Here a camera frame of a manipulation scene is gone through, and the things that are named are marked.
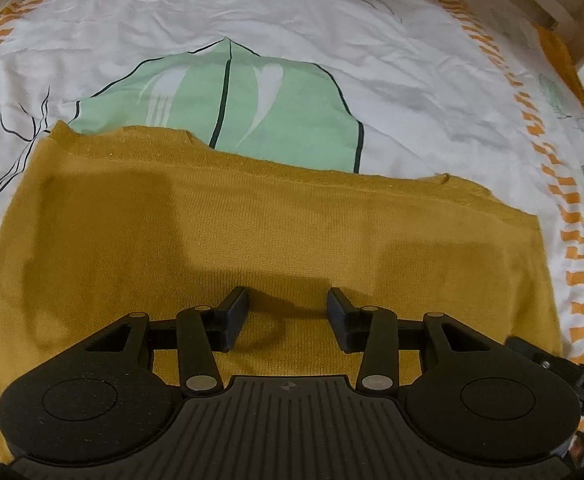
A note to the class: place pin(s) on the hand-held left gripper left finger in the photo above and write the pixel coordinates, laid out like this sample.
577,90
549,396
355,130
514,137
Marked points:
234,317

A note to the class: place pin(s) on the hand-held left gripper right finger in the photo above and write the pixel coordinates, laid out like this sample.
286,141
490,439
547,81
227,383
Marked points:
339,317

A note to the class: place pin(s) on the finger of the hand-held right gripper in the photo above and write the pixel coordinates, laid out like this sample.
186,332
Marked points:
561,365

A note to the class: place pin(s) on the mustard yellow knit sweater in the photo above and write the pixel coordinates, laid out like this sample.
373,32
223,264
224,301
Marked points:
272,230

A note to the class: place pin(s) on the leaf print white duvet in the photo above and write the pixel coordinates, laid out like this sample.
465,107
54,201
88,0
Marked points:
371,50

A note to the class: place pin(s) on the orange fitted sheet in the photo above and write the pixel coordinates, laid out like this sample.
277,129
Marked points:
564,60

